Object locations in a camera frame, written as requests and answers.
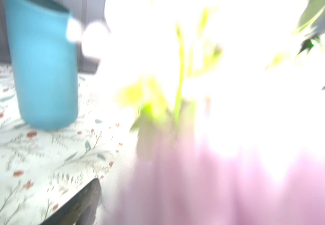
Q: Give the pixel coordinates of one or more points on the floral patterned table mat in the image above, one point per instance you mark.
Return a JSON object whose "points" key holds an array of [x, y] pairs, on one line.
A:
{"points": [[42, 170]]}

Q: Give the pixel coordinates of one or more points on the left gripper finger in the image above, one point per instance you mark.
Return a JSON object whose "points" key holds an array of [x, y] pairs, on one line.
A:
{"points": [[80, 209]]}

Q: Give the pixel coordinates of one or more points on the teal cylindrical vase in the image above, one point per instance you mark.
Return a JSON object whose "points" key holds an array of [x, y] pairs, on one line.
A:
{"points": [[44, 63]]}

